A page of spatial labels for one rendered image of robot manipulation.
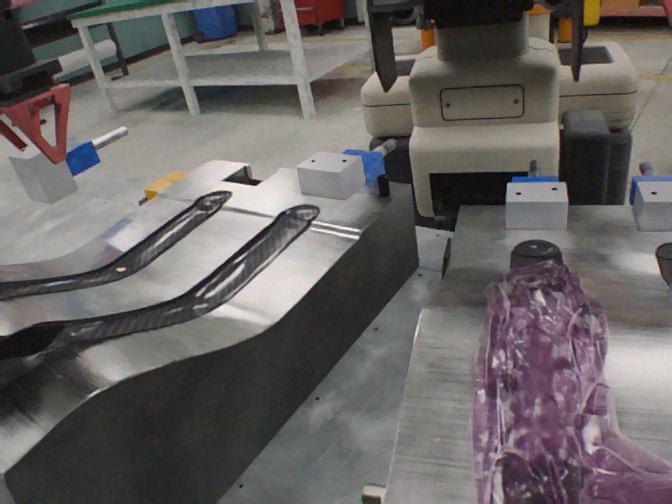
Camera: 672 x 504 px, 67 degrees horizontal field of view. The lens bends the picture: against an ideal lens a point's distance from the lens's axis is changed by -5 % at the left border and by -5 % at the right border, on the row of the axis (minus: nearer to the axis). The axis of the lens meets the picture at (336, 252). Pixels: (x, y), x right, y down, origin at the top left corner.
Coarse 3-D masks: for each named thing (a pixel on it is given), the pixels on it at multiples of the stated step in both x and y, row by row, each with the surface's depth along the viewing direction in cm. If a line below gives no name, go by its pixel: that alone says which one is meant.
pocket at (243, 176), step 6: (240, 168) 59; (246, 168) 59; (234, 174) 58; (240, 174) 59; (246, 174) 59; (252, 174) 60; (222, 180) 57; (228, 180) 57; (234, 180) 58; (240, 180) 59; (246, 180) 60; (252, 180) 59; (258, 180) 59; (264, 180) 58
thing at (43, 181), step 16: (32, 144) 56; (80, 144) 57; (96, 144) 60; (16, 160) 54; (32, 160) 52; (48, 160) 53; (64, 160) 55; (80, 160) 57; (96, 160) 58; (32, 176) 53; (48, 176) 54; (64, 176) 55; (32, 192) 56; (48, 192) 54; (64, 192) 56
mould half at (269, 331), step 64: (192, 192) 55; (256, 192) 52; (64, 256) 49; (192, 256) 45; (320, 256) 41; (384, 256) 46; (0, 320) 32; (192, 320) 36; (256, 320) 36; (320, 320) 40; (64, 384) 26; (128, 384) 27; (192, 384) 30; (256, 384) 35; (0, 448) 23; (64, 448) 24; (128, 448) 27; (192, 448) 31; (256, 448) 36
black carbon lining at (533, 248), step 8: (528, 240) 44; (536, 240) 44; (520, 248) 43; (528, 248) 43; (536, 248) 43; (544, 248) 43; (552, 248) 42; (664, 248) 40; (512, 256) 42; (520, 256) 43; (528, 256) 43; (536, 256) 42; (544, 256) 42; (560, 256) 41; (656, 256) 39; (664, 256) 39; (512, 264) 41; (520, 264) 42; (560, 264) 40; (664, 264) 39; (664, 272) 38
